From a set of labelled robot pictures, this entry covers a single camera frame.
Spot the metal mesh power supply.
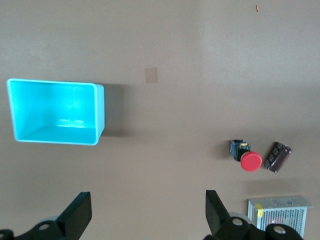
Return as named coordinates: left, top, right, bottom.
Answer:
left=247, top=194, right=315, bottom=240

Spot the dark brown cylindrical capacitor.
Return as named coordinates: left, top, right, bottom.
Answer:
left=262, top=141, right=292, bottom=174

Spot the red mushroom push button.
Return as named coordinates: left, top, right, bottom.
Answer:
left=229, top=139, right=263, bottom=173

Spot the brown tape patch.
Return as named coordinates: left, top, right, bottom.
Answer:
left=144, top=67, right=159, bottom=84

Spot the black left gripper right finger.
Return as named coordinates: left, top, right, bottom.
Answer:
left=203, top=189, right=305, bottom=240

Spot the cyan plastic bin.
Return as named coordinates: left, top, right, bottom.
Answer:
left=6, top=78, right=106, bottom=146

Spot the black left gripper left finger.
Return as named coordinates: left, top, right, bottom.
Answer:
left=0, top=191, right=93, bottom=240

